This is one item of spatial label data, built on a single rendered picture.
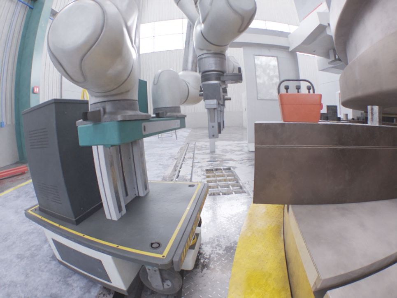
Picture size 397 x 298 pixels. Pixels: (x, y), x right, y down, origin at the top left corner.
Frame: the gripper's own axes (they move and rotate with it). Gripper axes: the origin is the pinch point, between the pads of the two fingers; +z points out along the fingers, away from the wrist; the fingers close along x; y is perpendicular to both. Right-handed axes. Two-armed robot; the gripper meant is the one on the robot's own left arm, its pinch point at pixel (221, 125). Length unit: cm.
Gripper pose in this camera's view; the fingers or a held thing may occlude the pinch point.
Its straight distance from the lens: 83.7
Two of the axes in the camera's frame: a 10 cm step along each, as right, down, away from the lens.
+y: 9.8, -0.2, -1.9
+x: 1.8, -1.8, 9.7
